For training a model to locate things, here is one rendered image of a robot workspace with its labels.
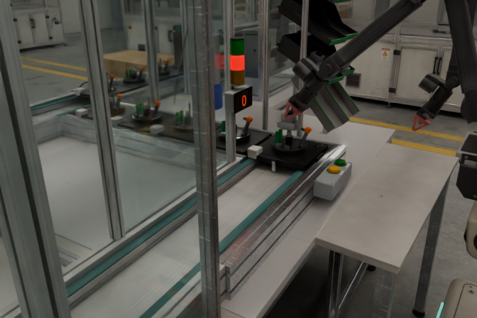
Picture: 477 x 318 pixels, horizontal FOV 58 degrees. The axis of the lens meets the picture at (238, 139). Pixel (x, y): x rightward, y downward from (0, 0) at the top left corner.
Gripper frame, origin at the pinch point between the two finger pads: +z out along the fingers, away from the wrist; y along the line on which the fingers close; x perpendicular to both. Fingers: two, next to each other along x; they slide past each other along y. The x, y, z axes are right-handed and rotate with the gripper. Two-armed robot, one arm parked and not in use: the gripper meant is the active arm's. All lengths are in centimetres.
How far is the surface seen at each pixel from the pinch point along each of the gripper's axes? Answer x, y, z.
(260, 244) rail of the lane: 25, 56, 3
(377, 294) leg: 60, 35, 3
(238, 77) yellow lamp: -18.6, 20.9, -8.5
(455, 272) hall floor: 119, -92, 50
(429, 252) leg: 86, -47, 27
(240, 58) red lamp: -22.0, 20.4, -14.0
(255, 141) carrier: -3.6, -0.2, 19.8
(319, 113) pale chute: 6.0, -21.0, 0.8
